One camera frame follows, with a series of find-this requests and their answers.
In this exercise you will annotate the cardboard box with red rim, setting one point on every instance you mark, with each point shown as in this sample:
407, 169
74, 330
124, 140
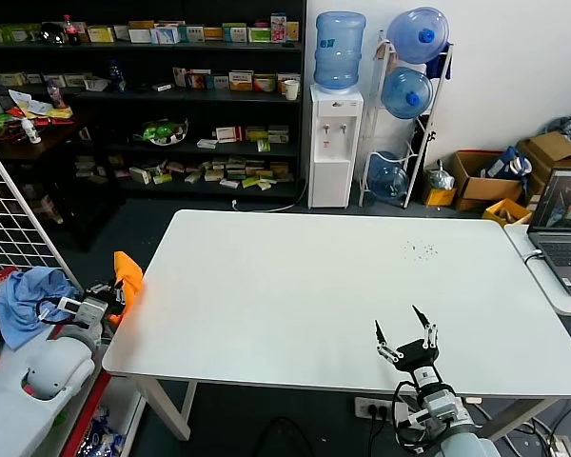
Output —
485, 190

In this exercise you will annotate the silver foil bag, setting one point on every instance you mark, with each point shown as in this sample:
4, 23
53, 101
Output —
441, 178

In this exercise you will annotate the white water dispenser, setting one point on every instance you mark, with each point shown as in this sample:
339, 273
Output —
330, 181

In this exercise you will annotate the bowl with green fruit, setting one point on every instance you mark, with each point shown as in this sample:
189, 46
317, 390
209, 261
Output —
162, 131

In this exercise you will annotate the white metal jug rack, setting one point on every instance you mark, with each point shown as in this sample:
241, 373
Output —
417, 166

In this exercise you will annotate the dark blue hanging cloth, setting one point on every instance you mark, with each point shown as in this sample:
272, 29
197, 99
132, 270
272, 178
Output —
445, 66

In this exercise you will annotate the small green box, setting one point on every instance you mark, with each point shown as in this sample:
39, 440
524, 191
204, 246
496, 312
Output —
264, 146

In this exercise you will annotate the flat white box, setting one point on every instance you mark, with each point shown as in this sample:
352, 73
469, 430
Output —
207, 144
163, 87

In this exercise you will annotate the white paper cup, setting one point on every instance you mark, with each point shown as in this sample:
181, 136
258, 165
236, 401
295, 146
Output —
291, 90

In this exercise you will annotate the open white box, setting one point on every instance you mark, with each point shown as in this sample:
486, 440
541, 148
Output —
96, 85

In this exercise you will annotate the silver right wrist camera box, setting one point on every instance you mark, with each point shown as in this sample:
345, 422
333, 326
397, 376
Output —
440, 404

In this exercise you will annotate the green plastic bag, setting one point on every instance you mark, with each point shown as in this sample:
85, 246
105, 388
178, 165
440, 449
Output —
2, 121

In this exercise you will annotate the black shelving unit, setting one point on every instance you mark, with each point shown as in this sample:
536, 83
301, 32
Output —
302, 143

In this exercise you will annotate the small white bottle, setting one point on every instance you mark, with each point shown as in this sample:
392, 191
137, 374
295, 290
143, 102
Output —
32, 133

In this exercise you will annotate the yellow orange medicine box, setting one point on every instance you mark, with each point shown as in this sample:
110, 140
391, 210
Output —
241, 82

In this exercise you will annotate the blue water jug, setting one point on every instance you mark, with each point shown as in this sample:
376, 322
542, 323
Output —
416, 33
404, 93
387, 181
338, 52

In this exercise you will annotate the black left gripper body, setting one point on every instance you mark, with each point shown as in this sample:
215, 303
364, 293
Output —
105, 294

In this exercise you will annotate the light blue crumpled cloth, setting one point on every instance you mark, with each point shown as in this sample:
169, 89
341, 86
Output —
19, 304

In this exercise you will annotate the shiny dark round bowl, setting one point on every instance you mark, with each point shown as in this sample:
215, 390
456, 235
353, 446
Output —
52, 34

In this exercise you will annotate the yellow white paper packets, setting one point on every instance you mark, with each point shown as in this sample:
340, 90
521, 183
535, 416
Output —
33, 107

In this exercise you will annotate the tall pink blue box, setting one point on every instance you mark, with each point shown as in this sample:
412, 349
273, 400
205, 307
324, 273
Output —
279, 28

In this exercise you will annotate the blue white medicine box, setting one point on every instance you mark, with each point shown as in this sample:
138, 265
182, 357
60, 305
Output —
165, 35

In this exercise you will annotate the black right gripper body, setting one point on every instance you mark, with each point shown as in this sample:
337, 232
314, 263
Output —
416, 354

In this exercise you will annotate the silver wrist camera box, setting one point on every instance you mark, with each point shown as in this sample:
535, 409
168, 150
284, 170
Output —
440, 404
92, 311

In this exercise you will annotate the teal white medicine box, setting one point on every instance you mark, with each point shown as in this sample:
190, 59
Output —
210, 83

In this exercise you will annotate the large white table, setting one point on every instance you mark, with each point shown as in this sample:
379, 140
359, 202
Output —
314, 285

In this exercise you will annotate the red white medicine box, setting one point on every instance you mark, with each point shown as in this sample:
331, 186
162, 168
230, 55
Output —
227, 134

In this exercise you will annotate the small yellow open box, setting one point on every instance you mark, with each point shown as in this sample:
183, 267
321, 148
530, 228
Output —
497, 209

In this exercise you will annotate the green yellow medicine box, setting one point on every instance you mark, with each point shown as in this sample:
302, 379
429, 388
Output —
256, 133
251, 183

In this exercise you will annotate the orange t-shirt with white print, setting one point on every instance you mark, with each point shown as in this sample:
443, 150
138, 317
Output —
126, 271

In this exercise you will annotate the blue drink bottle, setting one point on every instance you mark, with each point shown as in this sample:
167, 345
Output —
115, 73

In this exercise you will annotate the pink white medicine box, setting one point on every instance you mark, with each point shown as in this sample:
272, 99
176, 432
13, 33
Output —
180, 78

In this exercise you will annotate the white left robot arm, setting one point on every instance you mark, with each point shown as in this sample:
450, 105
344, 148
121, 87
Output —
52, 362

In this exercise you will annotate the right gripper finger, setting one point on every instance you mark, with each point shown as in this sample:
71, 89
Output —
389, 351
430, 338

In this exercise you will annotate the dark wooden table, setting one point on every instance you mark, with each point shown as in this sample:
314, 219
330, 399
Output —
9, 147

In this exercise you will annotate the cola bottle red label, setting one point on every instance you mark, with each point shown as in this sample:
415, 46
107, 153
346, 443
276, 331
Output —
70, 33

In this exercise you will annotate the yellow carton box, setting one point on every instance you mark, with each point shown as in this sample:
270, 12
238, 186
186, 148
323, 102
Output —
440, 196

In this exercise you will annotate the blue bag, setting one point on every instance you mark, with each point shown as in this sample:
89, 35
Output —
502, 164

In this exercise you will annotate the orange white medicine box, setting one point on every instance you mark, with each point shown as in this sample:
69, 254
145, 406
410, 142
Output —
265, 84

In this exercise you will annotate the white power strip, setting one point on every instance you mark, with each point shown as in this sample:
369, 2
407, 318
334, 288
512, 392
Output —
376, 408

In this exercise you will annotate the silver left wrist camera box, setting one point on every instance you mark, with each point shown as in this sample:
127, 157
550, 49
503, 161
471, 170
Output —
92, 311

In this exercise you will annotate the red white shelf cart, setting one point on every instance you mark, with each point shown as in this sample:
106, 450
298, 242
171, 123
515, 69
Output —
88, 409

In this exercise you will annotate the yellow white medicine box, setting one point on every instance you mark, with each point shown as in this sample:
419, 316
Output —
280, 77
100, 34
13, 79

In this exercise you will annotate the grey open laptop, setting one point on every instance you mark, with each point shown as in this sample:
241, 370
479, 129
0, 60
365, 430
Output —
561, 252

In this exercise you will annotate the plain brown cardboard box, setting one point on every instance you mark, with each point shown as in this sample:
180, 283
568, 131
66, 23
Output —
552, 147

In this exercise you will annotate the purple drink bottle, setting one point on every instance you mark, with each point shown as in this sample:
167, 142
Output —
56, 95

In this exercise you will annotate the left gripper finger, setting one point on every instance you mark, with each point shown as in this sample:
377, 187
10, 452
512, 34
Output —
112, 285
120, 297

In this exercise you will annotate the blue snack package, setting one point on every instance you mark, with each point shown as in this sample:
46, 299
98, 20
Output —
100, 435

